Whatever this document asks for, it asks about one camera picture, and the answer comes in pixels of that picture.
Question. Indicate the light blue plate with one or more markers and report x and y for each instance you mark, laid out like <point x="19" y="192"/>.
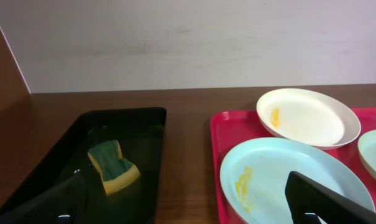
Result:
<point x="254" y="173"/>
<point x="367" y="151"/>

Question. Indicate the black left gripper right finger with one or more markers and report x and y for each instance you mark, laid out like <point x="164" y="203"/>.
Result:
<point x="311" y="202"/>

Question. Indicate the black plastic tray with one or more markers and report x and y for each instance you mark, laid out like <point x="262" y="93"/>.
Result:
<point x="140" y="134"/>

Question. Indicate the yellow green sponge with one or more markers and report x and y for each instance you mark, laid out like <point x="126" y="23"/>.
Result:
<point x="115" y="171"/>

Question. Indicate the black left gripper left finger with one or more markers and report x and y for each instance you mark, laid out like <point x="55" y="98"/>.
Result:
<point x="63" y="203"/>

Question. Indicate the white plate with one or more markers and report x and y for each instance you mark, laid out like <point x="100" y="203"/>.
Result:
<point x="309" y="117"/>

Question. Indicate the red serving tray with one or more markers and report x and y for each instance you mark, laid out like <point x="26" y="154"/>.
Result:
<point x="230" y="128"/>

